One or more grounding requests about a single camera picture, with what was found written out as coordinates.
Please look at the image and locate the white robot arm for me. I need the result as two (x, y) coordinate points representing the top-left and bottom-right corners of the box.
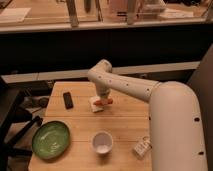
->
(87, 59), (208, 171)

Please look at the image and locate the black rectangular block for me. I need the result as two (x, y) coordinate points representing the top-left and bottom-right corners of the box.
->
(63, 92), (73, 109)

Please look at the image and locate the white cup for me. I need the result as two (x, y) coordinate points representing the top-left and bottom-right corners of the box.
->
(92, 131), (113, 155)

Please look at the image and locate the green bowl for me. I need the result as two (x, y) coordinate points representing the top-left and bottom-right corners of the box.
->
(32, 121), (71, 160)

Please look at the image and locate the white lotion bottle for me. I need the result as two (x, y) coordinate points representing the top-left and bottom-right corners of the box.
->
(133, 136), (152, 159)

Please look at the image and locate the black chair base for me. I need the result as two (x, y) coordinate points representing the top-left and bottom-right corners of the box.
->
(0, 77), (44, 171)

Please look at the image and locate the dark chair back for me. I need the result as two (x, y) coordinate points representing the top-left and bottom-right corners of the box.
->
(186, 43), (213, 134)

